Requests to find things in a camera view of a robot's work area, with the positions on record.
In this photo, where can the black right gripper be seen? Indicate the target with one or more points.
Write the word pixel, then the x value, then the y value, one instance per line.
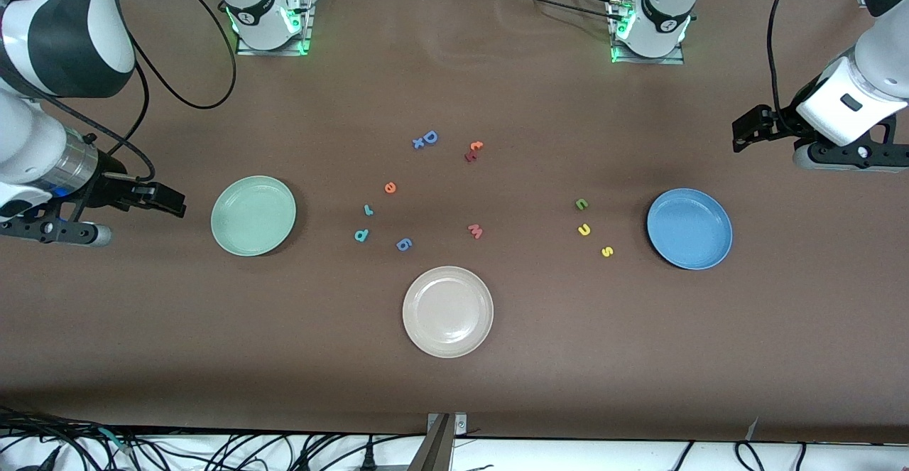
pixel 113 190

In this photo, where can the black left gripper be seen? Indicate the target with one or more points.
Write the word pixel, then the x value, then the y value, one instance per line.
pixel 783 127

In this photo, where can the teal foam letter d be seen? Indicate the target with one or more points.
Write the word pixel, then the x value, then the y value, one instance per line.
pixel 366 232

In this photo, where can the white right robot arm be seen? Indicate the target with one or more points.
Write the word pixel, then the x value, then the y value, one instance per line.
pixel 21 137

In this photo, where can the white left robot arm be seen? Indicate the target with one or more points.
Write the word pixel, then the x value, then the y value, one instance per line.
pixel 873 66

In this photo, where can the mint green plate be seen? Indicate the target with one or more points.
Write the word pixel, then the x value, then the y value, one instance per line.
pixel 253 215

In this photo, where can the blue plate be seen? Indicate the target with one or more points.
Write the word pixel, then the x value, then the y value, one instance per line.
pixel 689 229

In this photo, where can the blue foam letter g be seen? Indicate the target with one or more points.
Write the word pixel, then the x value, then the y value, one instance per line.
pixel 399 244

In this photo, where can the blue foam letter D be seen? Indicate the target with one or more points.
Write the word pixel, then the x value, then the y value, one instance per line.
pixel 426 138

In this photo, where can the pink foam letter w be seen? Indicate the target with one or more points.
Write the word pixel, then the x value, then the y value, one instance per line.
pixel 475 231

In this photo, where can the beige plate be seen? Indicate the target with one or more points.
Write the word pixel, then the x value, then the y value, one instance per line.
pixel 447 311

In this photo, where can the brown table cover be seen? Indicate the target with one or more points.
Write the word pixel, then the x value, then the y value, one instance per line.
pixel 454 66

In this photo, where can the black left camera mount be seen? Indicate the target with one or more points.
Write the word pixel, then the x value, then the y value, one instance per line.
pixel 852 153

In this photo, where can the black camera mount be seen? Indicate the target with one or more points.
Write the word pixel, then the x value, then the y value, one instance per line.
pixel 42 228
pixel 852 153

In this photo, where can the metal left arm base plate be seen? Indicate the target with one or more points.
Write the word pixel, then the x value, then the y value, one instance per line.
pixel 650 61

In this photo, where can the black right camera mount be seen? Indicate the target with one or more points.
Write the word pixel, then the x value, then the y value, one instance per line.
pixel 42 228

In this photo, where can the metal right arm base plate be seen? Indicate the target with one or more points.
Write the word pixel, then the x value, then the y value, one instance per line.
pixel 273 52

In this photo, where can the metal table edge bracket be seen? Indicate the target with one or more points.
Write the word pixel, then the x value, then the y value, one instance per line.
pixel 437 450

